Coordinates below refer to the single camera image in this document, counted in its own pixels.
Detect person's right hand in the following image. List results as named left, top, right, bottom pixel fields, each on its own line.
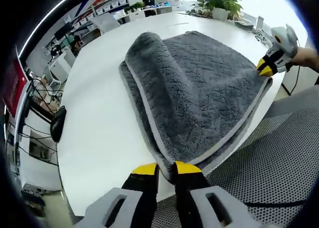
left=291, top=47, right=319, bottom=73

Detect green potted plant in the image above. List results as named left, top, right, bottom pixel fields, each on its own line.
left=193, top=0, right=244, bottom=21

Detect grey fluffy towel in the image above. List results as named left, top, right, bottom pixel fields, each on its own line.
left=119, top=30, right=274, bottom=186

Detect black mesh office chair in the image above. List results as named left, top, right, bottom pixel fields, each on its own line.
left=151, top=107, right=319, bottom=228

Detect small green desk plants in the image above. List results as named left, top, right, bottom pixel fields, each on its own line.
left=124, top=1, right=146, bottom=13

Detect black computer mouse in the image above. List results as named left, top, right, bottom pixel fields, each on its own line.
left=50, top=105, right=68, bottom=143

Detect white game controller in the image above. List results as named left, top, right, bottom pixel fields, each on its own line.
left=255, top=29, right=271, bottom=43

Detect black monitor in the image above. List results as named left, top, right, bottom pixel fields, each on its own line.
left=54, top=22, right=73, bottom=40

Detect red roll-up banner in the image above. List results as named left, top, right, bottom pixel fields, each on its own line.
left=2, top=60, right=28, bottom=117

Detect white office chair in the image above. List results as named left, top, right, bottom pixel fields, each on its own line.
left=90, top=12, right=122, bottom=35

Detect shelf with white boxes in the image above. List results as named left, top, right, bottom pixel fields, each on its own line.
left=72, top=0, right=130, bottom=29

